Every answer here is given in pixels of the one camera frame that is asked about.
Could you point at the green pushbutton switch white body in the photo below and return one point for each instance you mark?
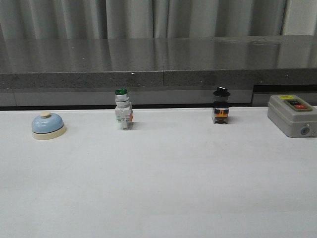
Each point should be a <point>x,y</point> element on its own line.
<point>123,110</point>

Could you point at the blue desk bell cream base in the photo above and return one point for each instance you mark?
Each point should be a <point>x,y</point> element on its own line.
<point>47,126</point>

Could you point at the grey curtain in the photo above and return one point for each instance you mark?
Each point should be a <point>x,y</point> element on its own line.
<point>120,19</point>

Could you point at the grey control box red button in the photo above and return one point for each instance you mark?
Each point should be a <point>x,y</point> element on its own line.
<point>293,115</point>

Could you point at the grey granite counter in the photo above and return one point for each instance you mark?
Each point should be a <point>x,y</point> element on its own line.
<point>158,73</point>

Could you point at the black selector switch orange body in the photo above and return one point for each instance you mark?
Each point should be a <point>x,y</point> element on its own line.
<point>220,111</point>

